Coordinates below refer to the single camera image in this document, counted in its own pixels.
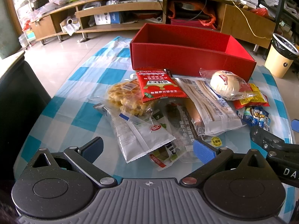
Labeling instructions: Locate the white grey snack bag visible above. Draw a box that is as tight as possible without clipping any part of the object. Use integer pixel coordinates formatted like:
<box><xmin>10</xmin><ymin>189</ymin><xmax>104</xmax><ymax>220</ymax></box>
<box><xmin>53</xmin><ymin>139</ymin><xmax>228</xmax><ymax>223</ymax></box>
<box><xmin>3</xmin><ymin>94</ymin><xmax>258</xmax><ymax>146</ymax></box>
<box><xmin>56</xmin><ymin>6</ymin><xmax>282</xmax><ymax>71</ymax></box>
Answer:
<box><xmin>110</xmin><ymin>111</ymin><xmax>176</xmax><ymax>163</ymax></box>

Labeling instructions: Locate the yellow cable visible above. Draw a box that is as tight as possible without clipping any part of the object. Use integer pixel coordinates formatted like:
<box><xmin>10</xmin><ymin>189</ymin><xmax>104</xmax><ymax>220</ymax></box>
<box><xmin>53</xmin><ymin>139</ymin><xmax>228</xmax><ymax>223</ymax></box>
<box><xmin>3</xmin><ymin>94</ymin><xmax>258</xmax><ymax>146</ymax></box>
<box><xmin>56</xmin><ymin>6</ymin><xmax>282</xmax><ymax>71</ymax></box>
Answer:
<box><xmin>205</xmin><ymin>0</ymin><xmax>273</xmax><ymax>40</ymax></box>

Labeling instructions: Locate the wooden TV stand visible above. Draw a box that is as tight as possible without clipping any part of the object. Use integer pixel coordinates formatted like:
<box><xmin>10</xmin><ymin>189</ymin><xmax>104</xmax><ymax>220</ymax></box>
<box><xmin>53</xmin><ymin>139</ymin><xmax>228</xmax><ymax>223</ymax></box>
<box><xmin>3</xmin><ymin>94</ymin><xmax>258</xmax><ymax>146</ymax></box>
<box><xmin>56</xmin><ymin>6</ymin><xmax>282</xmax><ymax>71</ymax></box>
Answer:
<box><xmin>30</xmin><ymin>0</ymin><xmax>276</xmax><ymax>48</ymax></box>

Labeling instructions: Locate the red cardboard box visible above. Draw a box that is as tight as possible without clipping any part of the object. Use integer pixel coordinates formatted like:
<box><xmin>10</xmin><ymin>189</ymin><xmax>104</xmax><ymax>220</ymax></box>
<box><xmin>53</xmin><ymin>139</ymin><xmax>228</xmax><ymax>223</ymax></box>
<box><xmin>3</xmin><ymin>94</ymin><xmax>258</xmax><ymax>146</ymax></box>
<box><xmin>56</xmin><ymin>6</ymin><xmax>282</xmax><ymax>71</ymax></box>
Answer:
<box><xmin>130</xmin><ymin>23</ymin><xmax>256</xmax><ymax>81</ymax></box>

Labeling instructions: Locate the blue candy bag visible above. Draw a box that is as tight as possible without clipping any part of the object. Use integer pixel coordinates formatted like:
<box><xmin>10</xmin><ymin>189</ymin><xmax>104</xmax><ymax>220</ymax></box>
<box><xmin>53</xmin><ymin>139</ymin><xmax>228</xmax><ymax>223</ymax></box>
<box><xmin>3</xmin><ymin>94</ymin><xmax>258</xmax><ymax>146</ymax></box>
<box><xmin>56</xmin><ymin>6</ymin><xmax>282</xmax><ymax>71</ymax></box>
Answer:
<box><xmin>237</xmin><ymin>106</ymin><xmax>271</xmax><ymax>131</ymax></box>

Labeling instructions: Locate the blue white box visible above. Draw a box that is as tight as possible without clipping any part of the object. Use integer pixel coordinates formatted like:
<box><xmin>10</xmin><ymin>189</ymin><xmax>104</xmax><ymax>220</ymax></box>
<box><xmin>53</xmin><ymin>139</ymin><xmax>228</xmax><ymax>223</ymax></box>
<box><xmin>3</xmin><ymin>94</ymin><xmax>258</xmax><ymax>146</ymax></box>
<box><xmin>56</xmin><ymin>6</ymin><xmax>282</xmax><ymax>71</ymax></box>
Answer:
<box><xmin>94</xmin><ymin>12</ymin><xmax>122</xmax><ymax>25</ymax></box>

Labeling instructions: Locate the waffle in clear bag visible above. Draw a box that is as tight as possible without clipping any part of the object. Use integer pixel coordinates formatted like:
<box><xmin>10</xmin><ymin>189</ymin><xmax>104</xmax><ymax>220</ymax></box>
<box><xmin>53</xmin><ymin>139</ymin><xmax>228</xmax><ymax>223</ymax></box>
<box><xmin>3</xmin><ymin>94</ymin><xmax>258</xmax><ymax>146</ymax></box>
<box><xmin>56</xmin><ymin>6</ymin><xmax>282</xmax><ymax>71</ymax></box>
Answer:
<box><xmin>93</xmin><ymin>79</ymin><xmax>155</xmax><ymax>118</ymax></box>

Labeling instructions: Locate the black sofa edge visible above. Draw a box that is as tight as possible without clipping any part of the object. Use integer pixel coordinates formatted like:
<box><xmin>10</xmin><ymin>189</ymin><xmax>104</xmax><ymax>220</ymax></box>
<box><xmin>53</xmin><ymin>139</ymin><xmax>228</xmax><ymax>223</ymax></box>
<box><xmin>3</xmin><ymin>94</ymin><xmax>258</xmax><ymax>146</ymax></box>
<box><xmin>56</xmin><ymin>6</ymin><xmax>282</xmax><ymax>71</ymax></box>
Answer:
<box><xmin>1</xmin><ymin>51</ymin><xmax>51</xmax><ymax>194</ymax></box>

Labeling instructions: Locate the green Kaprons wafer pack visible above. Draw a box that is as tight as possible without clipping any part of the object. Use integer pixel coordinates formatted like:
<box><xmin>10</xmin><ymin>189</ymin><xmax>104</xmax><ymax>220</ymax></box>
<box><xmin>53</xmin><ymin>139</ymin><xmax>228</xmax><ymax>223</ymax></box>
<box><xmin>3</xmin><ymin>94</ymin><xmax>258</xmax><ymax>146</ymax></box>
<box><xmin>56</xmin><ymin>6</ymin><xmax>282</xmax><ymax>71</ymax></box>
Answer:
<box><xmin>149</xmin><ymin>142</ymin><xmax>187</xmax><ymax>171</ymax></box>

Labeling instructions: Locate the round bun in wrapper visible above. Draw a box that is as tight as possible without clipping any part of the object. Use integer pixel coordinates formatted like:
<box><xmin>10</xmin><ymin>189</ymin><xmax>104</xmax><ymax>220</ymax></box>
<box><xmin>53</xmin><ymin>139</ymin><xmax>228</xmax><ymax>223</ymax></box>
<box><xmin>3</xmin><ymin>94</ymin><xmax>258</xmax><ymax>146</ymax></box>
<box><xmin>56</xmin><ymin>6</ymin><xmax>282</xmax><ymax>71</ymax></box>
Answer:
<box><xmin>199</xmin><ymin>68</ymin><xmax>256</xmax><ymax>101</ymax></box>

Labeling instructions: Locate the braised beef jerky pack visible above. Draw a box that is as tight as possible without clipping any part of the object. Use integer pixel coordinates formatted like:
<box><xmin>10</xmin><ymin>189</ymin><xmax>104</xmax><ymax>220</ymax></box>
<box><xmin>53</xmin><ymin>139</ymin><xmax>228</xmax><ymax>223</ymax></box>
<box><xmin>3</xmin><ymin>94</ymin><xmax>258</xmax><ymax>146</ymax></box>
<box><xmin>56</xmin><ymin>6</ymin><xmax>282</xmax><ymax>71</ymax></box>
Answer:
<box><xmin>158</xmin><ymin>100</ymin><xmax>222</xmax><ymax>163</ymax></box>

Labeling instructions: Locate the blue white checkered tablecloth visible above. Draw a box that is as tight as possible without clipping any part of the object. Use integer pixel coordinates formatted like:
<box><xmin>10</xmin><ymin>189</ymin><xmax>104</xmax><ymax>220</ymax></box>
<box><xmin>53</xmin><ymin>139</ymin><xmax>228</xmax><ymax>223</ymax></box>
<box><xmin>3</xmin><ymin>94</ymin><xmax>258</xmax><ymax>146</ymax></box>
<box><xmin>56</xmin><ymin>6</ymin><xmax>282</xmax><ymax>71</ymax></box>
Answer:
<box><xmin>13</xmin><ymin>35</ymin><xmax>297</xmax><ymax>223</ymax></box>

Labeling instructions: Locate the red snack packet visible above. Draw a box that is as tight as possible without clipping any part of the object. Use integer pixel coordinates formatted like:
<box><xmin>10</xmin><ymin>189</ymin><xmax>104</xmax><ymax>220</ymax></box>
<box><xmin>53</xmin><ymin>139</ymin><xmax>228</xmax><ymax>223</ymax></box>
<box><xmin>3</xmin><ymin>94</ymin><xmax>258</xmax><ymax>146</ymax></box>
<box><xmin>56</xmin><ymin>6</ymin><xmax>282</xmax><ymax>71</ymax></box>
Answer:
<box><xmin>136</xmin><ymin>70</ymin><xmax>188</xmax><ymax>103</ymax></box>

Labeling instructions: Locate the cream trash bin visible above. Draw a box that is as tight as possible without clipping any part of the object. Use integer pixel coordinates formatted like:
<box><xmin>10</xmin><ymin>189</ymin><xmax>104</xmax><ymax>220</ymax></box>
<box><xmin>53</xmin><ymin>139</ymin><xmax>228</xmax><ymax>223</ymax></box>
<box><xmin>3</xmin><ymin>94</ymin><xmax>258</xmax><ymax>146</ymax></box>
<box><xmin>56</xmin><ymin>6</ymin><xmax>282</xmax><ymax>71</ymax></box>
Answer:
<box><xmin>265</xmin><ymin>33</ymin><xmax>298</xmax><ymax>78</ymax></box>

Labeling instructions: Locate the white striped bread package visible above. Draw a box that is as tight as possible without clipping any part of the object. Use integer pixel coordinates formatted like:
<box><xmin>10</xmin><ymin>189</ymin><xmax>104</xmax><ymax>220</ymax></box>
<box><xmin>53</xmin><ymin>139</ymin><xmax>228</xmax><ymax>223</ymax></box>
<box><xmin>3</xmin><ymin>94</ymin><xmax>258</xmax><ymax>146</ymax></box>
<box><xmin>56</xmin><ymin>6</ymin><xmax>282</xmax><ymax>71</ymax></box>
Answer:
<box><xmin>175</xmin><ymin>77</ymin><xmax>243</xmax><ymax>136</ymax></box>

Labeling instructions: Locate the red yellow Trolli candy bag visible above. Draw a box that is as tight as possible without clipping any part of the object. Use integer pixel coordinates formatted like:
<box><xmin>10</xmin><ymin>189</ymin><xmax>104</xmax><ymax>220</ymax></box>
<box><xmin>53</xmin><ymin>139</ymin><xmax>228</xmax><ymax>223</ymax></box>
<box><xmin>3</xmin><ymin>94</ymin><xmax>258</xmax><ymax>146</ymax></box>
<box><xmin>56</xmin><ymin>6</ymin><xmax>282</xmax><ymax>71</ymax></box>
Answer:
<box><xmin>233</xmin><ymin>83</ymin><xmax>270</xmax><ymax>110</ymax></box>

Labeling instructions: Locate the orange plastic bag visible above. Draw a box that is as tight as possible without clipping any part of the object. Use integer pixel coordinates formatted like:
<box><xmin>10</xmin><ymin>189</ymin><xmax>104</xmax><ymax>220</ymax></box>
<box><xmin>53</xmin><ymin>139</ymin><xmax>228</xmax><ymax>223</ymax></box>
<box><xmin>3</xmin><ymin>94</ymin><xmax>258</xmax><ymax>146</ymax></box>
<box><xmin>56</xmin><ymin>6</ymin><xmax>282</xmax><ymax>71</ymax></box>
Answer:
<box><xmin>167</xmin><ymin>1</ymin><xmax>217</xmax><ymax>30</ymax></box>

